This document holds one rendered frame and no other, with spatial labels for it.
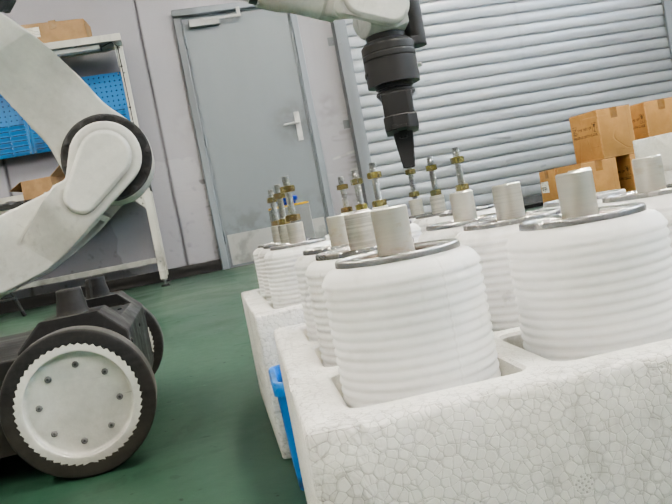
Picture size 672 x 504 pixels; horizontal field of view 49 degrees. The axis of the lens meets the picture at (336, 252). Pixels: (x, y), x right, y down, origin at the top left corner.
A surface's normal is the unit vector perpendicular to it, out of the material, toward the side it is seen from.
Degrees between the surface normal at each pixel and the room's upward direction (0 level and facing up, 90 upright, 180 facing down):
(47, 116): 90
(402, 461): 90
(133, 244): 90
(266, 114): 90
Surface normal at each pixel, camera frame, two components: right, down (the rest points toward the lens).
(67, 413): 0.21, 0.01
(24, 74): 0.44, 0.35
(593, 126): -0.95, 0.19
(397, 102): -0.11, 0.07
